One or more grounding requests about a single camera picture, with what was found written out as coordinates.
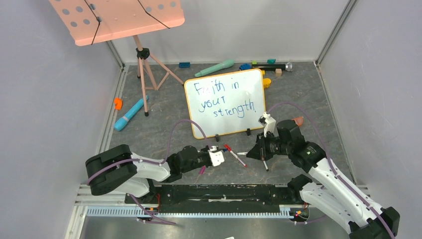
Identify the yellow framed whiteboard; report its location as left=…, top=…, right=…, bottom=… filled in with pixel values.
left=184, top=69, right=266, bottom=139

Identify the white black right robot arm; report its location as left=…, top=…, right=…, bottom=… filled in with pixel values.
left=246, top=114, right=400, bottom=239

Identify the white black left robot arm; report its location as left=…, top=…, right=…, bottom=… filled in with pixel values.
left=85, top=144, right=224, bottom=203

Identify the black whiteboard marker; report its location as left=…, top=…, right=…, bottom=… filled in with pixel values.
left=260, top=148, right=269, bottom=172

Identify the pink whiteboard marker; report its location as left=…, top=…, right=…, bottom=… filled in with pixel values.
left=199, top=166, right=207, bottom=175

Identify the red whiteboard marker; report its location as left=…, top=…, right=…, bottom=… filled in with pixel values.
left=224, top=144, right=247, bottom=168

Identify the orange half-round block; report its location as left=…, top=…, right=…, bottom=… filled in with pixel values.
left=293, top=117, right=304, bottom=126

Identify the yellow cylinder toy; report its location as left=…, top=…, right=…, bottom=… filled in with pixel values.
left=262, top=78, right=272, bottom=89

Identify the tan wooden cube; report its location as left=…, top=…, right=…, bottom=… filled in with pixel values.
left=275, top=68, right=283, bottom=77

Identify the black silver microphone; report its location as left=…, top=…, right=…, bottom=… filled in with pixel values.
left=251, top=62, right=293, bottom=72

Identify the blue brick behind board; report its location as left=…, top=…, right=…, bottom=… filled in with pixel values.
left=239, top=64, right=252, bottom=71

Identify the teal toy tube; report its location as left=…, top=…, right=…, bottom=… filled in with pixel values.
left=195, top=59, right=234, bottom=77

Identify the dark blue brick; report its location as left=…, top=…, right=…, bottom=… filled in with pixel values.
left=179, top=62, right=191, bottom=68

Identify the orange toy block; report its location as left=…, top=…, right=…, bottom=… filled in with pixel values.
left=114, top=98, right=123, bottom=111

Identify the pink music stand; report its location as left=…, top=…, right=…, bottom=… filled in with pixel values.
left=50, top=0, right=185, bottom=100

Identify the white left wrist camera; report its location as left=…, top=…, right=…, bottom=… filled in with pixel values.
left=208, top=146, right=224, bottom=167

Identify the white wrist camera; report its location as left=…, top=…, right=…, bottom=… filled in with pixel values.
left=208, top=146, right=224, bottom=167
left=258, top=112, right=276, bottom=137

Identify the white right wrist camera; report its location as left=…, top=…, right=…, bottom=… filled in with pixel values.
left=258, top=112, right=276, bottom=137

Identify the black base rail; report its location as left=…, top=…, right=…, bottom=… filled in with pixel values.
left=138, top=184, right=309, bottom=213

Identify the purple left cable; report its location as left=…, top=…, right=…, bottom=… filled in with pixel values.
left=87, top=119, right=211, bottom=226

